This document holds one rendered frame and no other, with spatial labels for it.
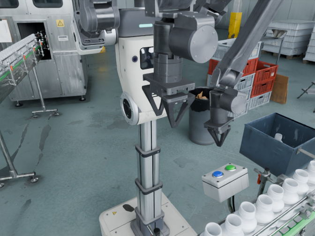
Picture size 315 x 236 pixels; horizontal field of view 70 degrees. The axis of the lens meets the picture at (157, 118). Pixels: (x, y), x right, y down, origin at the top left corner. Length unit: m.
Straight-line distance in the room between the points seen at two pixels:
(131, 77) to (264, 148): 0.90
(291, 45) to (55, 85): 6.52
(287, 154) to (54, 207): 1.88
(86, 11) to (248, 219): 0.71
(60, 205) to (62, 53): 2.44
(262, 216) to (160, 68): 0.48
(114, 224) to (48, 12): 3.13
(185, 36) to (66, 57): 3.70
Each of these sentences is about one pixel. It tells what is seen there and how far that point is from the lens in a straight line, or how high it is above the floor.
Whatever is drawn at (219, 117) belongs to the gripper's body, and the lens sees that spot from 0.77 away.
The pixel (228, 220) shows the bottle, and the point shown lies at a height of 1.15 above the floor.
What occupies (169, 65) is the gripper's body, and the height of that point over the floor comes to 1.52.
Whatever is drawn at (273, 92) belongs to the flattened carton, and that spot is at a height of 0.17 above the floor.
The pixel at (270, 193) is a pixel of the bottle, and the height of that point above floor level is 1.15.
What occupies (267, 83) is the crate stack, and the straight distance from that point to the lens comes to 4.17.
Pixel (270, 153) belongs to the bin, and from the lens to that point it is 1.45.
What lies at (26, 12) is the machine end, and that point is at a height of 1.45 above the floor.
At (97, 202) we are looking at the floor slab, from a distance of 2.24.
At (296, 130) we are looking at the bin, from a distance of 1.69.
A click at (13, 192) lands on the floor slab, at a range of 2.64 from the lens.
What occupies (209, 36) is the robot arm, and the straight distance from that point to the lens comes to 0.38.
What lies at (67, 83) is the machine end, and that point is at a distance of 4.14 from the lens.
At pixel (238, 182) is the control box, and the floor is 1.09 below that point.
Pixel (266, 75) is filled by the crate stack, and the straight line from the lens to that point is 4.07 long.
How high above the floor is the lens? 1.63
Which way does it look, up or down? 28 degrees down
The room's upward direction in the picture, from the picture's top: straight up
